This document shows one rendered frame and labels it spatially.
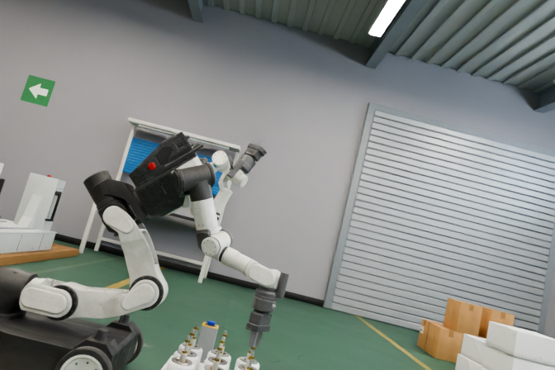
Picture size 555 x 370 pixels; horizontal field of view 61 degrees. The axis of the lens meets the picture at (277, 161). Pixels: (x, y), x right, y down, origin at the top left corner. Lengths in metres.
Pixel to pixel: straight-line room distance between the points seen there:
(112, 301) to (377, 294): 5.36
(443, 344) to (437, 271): 2.16
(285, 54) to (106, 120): 2.86
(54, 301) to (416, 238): 5.77
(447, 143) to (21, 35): 6.58
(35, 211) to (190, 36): 3.62
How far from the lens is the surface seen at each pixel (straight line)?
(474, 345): 4.53
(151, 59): 7.49
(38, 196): 5.35
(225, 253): 1.90
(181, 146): 2.03
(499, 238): 7.73
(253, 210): 6.89
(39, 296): 2.19
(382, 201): 7.07
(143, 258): 2.10
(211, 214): 1.90
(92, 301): 2.17
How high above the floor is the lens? 0.74
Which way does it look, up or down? 9 degrees up
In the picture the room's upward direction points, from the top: 14 degrees clockwise
